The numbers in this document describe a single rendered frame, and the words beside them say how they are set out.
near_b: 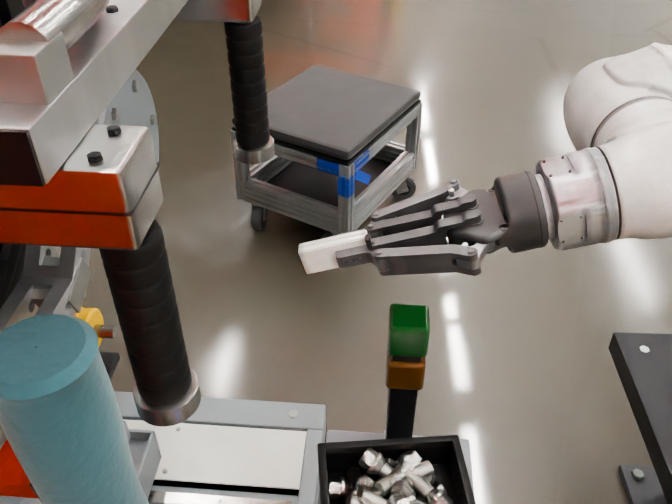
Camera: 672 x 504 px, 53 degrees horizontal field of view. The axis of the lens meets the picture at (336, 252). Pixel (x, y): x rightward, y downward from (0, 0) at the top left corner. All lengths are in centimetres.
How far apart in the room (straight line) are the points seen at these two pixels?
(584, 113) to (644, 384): 54
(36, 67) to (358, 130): 136
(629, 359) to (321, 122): 91
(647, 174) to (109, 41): 45
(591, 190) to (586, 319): 110
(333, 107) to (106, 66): 138
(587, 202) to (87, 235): 43
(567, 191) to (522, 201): 4
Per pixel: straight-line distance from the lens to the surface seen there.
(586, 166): 65
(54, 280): 83
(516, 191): 64
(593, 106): 77
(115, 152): 36
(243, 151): 72
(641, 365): 121
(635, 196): 64
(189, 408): 48
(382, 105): 178
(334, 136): 163
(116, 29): 43
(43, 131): 34
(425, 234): 65
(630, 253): 197
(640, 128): 68
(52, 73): 35
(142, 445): 125
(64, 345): 57
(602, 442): 148
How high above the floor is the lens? 112
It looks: 38 degrees down
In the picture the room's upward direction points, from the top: straight up
